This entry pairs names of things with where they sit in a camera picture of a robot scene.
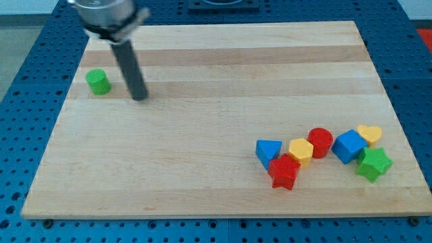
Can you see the dark grey pointer rod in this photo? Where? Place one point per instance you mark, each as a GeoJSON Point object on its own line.
{"type": "Point", "coordinates": [130, 69]}

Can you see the green star block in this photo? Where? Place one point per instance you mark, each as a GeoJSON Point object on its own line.
{"type": "Point", "coordinates": [372, 163]}

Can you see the red cylinder block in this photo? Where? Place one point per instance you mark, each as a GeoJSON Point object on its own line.
{"type": "Point", "coordinates": [321, 139]}

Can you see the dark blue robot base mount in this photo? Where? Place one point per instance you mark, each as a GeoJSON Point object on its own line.
{"type": "Point", "coordinates": [222, 5]}

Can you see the green cylinder block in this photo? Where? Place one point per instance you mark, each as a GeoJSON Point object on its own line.
{"type": "Point", "coordinates": [98, 82]}

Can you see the wooden board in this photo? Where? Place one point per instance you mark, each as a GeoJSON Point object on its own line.
{"type": "Point", "coordinates": [188, 151]}

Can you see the blue cube block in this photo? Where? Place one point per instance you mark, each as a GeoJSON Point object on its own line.
{"type": "Point", "coordinates": [348, 146]}

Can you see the blue triangle block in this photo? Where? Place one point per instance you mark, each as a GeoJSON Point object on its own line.
{"type": "Point", "coordinates": [267, 150]}

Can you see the yellow hexagon block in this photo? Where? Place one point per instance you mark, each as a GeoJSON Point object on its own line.
{"type": "Point", "coordinates": [301, 150]}

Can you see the yellow heart block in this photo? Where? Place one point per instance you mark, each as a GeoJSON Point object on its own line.
{"type": "Point", "coordinates": [371, 134]}

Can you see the red star block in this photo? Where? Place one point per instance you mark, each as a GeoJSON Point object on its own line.
{"type": "Point", "coordinates": [283, 172]}

